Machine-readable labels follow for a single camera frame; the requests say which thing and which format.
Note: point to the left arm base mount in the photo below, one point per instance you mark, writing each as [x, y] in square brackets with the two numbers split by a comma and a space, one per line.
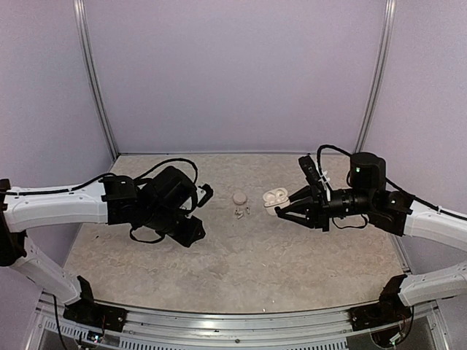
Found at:
[88, 312]

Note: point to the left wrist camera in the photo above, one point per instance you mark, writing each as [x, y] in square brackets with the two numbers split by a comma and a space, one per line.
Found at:
[204, 194]

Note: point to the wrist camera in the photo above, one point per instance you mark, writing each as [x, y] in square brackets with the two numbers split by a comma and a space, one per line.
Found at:
[317, 183]
[204, 194]

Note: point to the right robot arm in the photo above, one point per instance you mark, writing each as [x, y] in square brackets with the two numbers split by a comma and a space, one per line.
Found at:
[386, 206]

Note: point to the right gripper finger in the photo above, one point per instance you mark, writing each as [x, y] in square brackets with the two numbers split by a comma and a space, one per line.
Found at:
[303, 197]
[301, 219]

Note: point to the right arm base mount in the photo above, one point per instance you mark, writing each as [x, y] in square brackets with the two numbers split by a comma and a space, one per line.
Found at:
[388, 309]

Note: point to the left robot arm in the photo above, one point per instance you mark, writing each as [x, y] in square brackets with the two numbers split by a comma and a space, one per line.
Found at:
[164, 203]

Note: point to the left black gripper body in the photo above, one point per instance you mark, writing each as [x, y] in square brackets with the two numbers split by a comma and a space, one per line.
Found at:
[183, 236]

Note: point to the white charging case gold trim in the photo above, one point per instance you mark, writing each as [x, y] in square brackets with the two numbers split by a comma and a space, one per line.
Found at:
[276, 198]

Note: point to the right aluminium frame post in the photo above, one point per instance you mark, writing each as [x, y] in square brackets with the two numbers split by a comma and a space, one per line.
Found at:
[378, 75]

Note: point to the front aluminium rail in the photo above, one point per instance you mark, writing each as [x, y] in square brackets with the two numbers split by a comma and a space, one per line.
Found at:
[149, 328]

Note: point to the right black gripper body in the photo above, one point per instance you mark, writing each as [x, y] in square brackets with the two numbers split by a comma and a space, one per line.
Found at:
[322, 214]

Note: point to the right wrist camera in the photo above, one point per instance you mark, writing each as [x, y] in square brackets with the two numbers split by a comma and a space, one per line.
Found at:
[317, 183]

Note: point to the pink round charging case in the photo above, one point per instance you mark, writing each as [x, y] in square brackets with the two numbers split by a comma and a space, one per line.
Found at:
[239, 198]

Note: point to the left aluminium frame post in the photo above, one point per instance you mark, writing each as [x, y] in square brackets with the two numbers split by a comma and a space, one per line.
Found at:
[93, 80]

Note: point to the aluminium frame post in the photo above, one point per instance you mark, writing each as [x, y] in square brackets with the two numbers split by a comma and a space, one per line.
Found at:
[378, 75]
[93, 80]

